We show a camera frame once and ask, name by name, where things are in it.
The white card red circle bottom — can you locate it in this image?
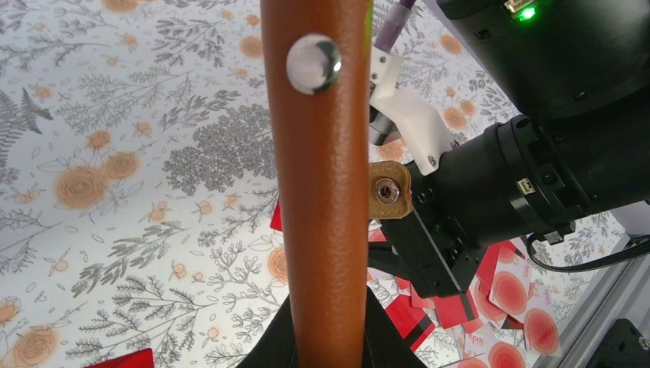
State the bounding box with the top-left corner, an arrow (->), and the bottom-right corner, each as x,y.
523,283 -> 562,357

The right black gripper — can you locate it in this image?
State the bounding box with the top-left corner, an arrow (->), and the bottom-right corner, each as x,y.
369,115 -> 576,297

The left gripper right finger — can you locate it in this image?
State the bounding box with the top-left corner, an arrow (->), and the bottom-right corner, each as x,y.
362,287 -> 425,368

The brown leather card holder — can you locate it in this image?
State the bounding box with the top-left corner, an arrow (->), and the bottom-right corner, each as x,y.
260,0 -> 413,368

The aluminium rail frame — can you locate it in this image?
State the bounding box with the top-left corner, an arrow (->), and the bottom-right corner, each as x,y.
533,256 -> 649,367

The floral patterned table mat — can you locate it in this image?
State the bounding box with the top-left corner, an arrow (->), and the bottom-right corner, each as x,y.
1,1 -> 288,367

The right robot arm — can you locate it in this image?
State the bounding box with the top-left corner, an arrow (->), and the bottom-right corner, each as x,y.
369,1 -> 649,297

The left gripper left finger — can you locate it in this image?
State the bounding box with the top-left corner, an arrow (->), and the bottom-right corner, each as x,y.
238,297 -> 296,368

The white card red circle right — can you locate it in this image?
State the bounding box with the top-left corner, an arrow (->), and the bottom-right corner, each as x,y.
489,248 -> 532,323

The red card centre pile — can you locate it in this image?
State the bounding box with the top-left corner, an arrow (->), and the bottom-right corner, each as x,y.
385,294 -> 436,352

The white card red circle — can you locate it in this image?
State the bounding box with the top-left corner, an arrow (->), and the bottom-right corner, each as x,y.
523,283 -> 562,357
489,248 -> 532,323

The red card upper left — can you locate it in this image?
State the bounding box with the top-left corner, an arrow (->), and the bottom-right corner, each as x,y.
91,348 -> 155,368

